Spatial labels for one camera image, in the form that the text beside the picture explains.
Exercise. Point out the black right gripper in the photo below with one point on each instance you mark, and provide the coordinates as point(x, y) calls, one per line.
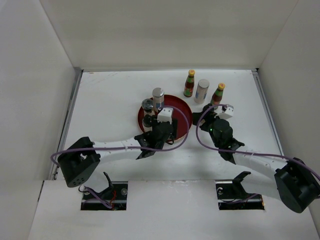
point(208, 116)

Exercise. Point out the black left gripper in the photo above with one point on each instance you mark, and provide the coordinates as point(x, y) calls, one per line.
point(173, 135)

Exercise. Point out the tall grinder clear cap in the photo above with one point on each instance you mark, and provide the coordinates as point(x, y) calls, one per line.
point(148, 107)

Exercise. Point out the sauce bottle yellow cap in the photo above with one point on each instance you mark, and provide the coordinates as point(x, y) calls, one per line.
point(217, 95)
point(189, 84)

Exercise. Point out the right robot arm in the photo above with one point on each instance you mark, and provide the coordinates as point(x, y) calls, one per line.
point(289, 180)

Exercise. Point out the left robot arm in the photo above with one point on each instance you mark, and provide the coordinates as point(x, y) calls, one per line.
point(85, 167)

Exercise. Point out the black lid jar right side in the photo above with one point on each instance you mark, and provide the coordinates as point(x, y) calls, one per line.
point(208, 110)

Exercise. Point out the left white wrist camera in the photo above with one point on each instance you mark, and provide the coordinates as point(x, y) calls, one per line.
point(165, 115)

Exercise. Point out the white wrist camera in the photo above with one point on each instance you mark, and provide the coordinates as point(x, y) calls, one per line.
point(227, 112)
point(165, 115)

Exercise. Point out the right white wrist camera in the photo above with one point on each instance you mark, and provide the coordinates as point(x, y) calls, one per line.
point(227, 112)

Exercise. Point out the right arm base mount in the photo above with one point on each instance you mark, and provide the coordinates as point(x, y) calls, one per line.
point(231, 195)

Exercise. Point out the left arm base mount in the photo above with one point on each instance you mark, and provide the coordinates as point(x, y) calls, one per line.
point(113, 198)

